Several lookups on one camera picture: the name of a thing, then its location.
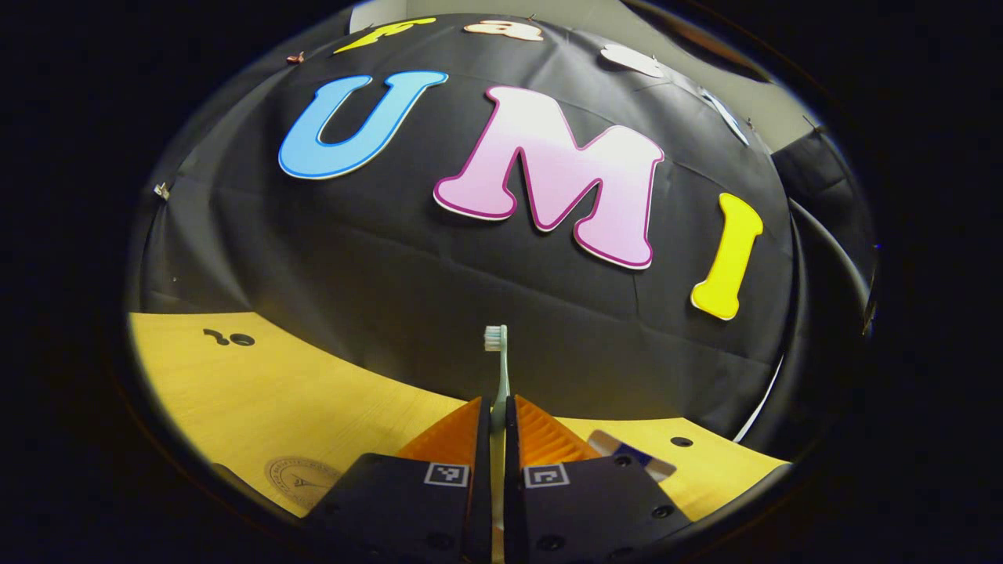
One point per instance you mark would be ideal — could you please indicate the black backdrop cloth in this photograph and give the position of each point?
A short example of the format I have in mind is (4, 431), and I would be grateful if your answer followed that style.
(392, 274)

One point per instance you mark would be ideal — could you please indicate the light blue toothbrush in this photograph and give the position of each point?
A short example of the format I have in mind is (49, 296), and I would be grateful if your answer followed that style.
(495, 338)

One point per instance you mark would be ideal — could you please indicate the round wooden coaster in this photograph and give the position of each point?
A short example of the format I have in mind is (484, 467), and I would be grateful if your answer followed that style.
(302, 479)

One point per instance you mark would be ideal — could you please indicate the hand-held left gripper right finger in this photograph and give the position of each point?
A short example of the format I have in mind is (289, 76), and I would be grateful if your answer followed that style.
(512, 470)

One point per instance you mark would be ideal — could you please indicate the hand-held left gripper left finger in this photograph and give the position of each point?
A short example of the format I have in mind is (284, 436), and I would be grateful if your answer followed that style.
(482, 470)

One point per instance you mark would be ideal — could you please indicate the white toothpaste tube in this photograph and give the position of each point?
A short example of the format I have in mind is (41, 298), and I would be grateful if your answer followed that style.
(650, 462)

